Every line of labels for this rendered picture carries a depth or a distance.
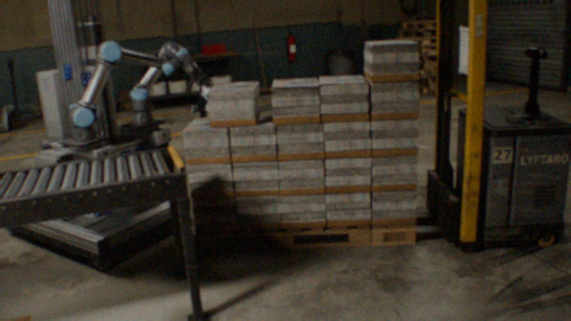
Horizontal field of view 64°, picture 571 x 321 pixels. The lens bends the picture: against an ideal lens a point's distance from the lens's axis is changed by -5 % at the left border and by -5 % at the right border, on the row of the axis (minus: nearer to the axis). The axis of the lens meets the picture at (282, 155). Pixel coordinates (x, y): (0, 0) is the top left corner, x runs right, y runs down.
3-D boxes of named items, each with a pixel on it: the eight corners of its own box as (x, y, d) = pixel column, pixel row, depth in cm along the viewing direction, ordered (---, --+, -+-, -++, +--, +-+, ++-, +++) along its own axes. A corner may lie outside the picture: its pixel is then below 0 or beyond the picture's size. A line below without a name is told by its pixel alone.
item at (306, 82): (274, 81, 321) (274, 79, 321) (317, 78, 320) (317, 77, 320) (271, 88, 286) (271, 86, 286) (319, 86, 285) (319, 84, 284)
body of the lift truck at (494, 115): (451, 209, 360) (455, 106, 338) (521, 206, 356) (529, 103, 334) (482, 252, 293) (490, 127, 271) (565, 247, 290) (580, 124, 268)
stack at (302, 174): (207, 226, 357) (195, 117, 334) (365, 222, 349) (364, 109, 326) (196, 251, 320) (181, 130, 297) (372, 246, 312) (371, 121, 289)
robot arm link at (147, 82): (127, 101, 333) (171, 38, 338) (123, 98, 346) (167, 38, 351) (140, 110, 339) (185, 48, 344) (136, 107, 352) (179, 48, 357)
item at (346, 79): (318, 78, 324) (318, 76, 323) (361, 76, 321) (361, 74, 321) (318, 86, 288) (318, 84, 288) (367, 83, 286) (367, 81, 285)
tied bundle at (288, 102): (275, 113, 330) (273, 80, 323) (318, 111, 329) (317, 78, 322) (272, 126, 293) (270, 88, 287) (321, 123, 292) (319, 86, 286)
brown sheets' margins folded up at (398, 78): (364, 203, 345) (362, 68, 318) (405, 201, 343) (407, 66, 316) (371, 226, 308) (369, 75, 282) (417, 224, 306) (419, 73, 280)
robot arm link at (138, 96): (134, 111, 326) (131, 91, 322) (131, 108, 337) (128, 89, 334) (152, 108, 331) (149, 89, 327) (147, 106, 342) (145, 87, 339)
